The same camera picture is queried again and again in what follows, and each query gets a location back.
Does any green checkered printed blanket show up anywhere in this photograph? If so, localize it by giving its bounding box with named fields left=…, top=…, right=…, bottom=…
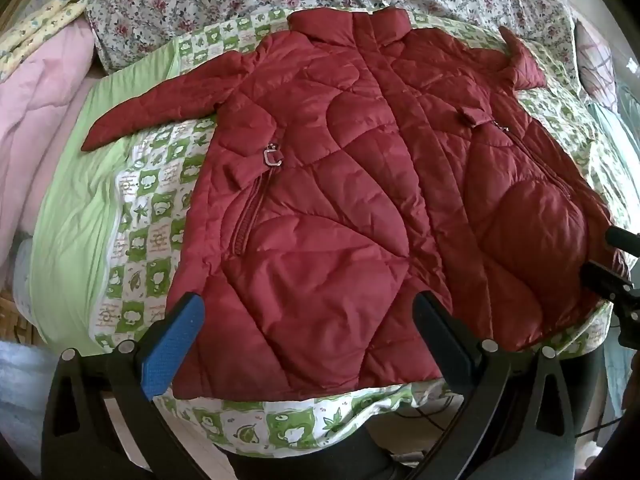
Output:
left=29, top=6, right=640, bottom=461

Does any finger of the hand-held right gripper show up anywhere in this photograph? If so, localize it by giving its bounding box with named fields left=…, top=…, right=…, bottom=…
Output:
left=579, top=260, right=636, bottom=307
left=604, top=226, right=640, bottom=257

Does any yellow floral cloth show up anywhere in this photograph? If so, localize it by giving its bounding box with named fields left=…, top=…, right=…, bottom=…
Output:
left=0, top=0, right=97, bottom=63

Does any teal patterned cloth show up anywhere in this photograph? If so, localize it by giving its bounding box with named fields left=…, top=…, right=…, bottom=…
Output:
left=585, top=75, right=640, bottom=241

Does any pink quilt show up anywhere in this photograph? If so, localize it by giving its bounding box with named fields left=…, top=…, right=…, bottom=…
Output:
left=0, top=20, right=107, bottom=261

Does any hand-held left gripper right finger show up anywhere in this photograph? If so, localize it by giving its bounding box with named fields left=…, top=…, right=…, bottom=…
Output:
left=412, top=290, right=598, bottom=480

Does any red quilted jacket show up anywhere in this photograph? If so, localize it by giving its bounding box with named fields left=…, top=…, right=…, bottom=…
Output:
left=80, top=7, right=632, bottom=401

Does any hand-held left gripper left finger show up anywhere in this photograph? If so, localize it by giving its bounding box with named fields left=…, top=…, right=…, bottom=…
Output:
left=41, top=291, right=231, bottom=480

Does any pink patterned pillow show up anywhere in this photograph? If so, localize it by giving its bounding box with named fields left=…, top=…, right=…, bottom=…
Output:
left=574, top=19, right=617, bottom=111

